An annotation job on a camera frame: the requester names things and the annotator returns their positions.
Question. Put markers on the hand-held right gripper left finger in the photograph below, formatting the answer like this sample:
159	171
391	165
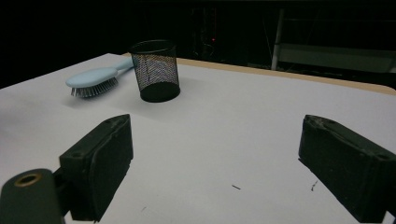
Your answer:
96	161

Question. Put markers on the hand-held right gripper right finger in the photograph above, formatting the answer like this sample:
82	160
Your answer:
348	168

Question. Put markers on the black mesh pen holder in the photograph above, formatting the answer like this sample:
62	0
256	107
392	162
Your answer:
158	93

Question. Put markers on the light blue hairbrush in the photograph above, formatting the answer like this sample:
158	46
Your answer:
93	77

